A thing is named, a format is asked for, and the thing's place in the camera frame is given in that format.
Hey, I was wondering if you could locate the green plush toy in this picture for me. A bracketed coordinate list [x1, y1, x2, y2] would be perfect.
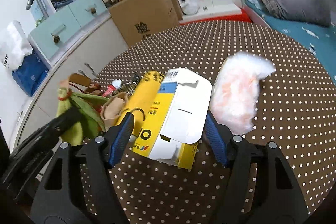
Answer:
[56, 80, 108, 146]

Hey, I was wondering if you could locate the white plastic bag with peels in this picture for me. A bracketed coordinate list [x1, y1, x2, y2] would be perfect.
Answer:
[209, 52, 276, 136]

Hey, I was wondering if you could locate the yellow white carton box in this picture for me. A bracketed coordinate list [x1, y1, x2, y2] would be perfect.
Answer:
[132, 68, 213, 169]

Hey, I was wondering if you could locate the red blue toothpaste tube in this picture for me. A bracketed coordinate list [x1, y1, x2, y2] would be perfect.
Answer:
[102, 72, 141, 98]

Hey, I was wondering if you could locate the yellow paper bag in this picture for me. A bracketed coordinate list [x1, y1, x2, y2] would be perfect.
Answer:
[116, 71, 165, 141]

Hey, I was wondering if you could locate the white low cabinet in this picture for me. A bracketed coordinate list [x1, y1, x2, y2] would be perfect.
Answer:
[10, 11, 128, 151]

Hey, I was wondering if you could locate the red gold snack bag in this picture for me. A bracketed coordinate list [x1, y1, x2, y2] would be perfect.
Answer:
[68, 73, 104, 96]

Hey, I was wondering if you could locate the blue shopping bag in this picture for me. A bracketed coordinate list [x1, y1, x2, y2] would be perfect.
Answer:
[12, 51, 49, 97]

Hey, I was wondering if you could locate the teal drawer unit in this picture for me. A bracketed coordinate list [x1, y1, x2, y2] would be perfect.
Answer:
[29, 0, 107, 63]

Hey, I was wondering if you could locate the brown polka dot tablecloth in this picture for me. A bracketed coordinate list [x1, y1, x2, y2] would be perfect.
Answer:
[94, 20, 335, 223]

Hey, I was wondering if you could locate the white shopping bag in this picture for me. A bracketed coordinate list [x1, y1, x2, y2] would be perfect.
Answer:
[0, 20, 33, 71]

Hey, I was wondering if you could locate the large cardboard box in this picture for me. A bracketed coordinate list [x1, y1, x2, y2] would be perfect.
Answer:
[108, 0, 179, 47]

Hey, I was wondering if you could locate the teal bed sheet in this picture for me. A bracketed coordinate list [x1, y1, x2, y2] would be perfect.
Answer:
[243, 0, 335, 81]

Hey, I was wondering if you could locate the red step platform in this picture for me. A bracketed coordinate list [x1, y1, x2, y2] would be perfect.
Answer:
[179, 9, 252, 25]

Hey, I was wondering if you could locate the white plastic bag on floor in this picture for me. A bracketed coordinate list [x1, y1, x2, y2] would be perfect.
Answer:
[179, 0, 200, 15]

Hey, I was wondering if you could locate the grey folded blanket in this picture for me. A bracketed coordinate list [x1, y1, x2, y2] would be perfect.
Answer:
[260, 0, 331, 27]

